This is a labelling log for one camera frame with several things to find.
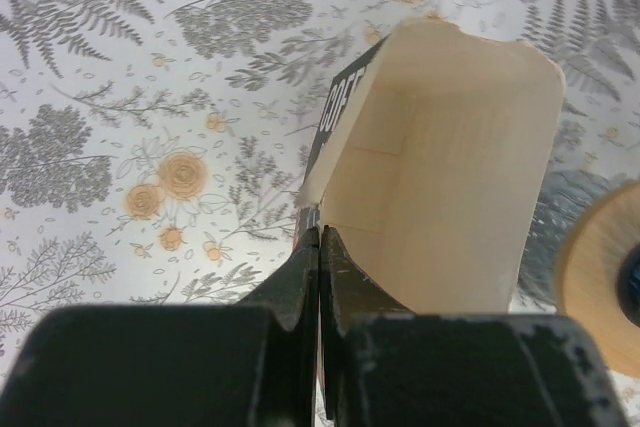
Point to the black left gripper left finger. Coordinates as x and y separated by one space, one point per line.
250 363

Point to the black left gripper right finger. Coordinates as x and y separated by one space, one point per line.
384 365

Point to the orange coffee filter box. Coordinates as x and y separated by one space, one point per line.
429 159

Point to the grey ribbed glass carafe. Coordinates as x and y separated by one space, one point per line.
564 196

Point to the blue cone dripper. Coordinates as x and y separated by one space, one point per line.
628 286

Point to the floral patterned table mat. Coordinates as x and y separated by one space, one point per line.
152 151

